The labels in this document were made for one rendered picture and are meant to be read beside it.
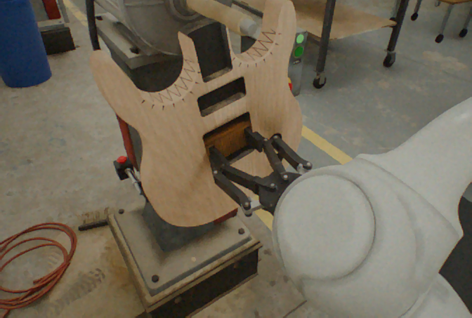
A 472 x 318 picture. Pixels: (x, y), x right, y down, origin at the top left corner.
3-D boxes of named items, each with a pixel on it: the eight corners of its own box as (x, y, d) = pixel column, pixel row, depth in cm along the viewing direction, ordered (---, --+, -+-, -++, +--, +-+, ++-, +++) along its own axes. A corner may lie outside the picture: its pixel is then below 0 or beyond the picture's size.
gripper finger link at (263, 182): (279, 199, 53) (275, 205, 53) (225, 174, 59) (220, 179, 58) (278, 182, 51) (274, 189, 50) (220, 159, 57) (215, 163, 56)
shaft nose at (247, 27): (243, 36, 55) (237, 24, 53) (253, 27, 55) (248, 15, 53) (250, 40, 54) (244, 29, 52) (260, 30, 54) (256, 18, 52)
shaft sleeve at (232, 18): (192, 12, 67) (183, -2, 65) (204, 2, 68) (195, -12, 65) (242, 40, 55) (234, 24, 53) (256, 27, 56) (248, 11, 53)
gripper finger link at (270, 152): (282, 180, 51) (290, 178, 51) (260, 135, 59) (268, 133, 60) (282, 196, 54) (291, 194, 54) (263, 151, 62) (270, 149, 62)
